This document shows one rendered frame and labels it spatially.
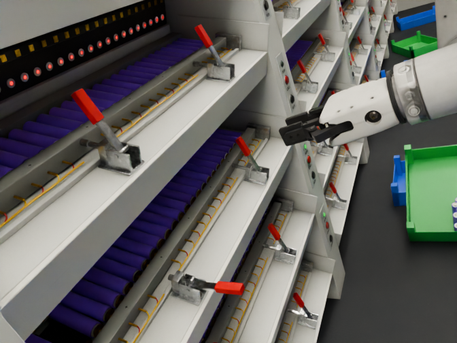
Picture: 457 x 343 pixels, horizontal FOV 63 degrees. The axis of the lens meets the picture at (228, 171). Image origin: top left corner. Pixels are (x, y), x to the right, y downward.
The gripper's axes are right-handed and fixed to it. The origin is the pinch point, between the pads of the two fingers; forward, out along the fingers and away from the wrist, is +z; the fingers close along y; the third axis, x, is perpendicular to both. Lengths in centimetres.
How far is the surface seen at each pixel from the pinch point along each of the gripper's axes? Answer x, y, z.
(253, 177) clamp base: -5.9, -1.2, 11.0
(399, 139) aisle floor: -58, 103, 6
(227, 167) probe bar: -2.3, -1.9, 14.3
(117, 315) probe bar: -2.2, -34.3, 14.4
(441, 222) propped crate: -57, 44, -8
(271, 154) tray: -6.9, 8.6, 11.1
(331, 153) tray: -26, 42, 12
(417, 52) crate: -55, 215, -1
